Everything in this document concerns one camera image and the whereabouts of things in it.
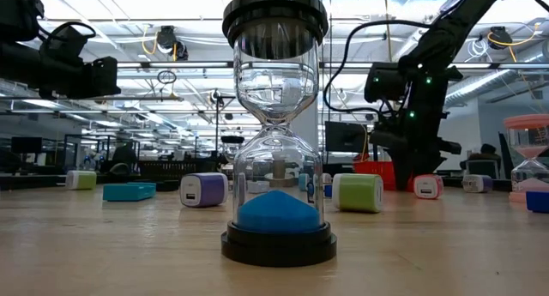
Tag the green white USB charger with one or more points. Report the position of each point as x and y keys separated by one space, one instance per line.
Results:
x=86 y=181
x=360 y=193

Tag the blue digital timer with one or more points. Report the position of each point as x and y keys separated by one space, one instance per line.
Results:
x=538 y=201

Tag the black tripod stand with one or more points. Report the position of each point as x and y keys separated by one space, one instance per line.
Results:
x=216 y=96

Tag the pink white USB charger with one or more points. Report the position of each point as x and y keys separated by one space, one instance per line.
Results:
x=422 y=185

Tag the purple white USB charger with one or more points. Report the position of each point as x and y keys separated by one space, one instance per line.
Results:
x=210 y=189
x=476 y=183

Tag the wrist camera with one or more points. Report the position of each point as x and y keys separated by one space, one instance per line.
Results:
x=384 y=83
x=64 y=47

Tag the red plastic basket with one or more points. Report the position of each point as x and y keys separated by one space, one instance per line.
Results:
x=373 y=173

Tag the silver ventilation duct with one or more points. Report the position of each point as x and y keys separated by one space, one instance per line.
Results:
x=480 y=83

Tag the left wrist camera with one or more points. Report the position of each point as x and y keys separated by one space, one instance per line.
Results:
x=64 y=47

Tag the dark office chair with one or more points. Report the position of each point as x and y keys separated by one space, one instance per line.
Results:
x=119 y=169

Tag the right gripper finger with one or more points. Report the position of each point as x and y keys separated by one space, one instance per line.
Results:
x=407 y=171

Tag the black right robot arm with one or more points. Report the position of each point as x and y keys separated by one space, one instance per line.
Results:
x=454 y=25

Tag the black plastic basket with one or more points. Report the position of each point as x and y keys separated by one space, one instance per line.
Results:
x=171 y=170

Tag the black computer monitor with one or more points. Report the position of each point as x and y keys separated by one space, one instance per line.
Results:
x=343 y=137
x=25 y=145

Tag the teal digital timer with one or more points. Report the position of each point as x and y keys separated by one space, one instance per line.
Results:
x=128 y=193

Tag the pink hourglass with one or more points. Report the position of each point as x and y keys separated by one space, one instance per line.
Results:
x=529 y=122

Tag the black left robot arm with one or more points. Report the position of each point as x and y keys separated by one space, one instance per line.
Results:
x=19 y=13

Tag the person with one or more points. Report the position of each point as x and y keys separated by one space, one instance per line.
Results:
x=124 y=154
x=488 y=149

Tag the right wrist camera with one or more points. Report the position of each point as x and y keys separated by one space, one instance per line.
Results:
x=384 y=83

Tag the black hourglass blue sand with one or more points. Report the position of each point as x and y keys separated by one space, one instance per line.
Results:
x=279 y=249

